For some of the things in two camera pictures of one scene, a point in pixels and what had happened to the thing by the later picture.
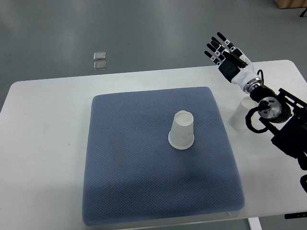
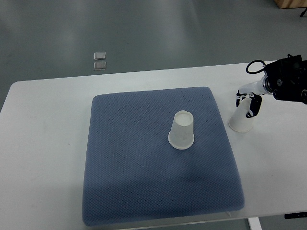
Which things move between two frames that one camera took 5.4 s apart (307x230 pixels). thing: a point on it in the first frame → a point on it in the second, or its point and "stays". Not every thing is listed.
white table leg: (254, 224) stays
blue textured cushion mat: (156, 154) stays
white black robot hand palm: (241, 73) → (257, 87)
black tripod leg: (303, 12) stays
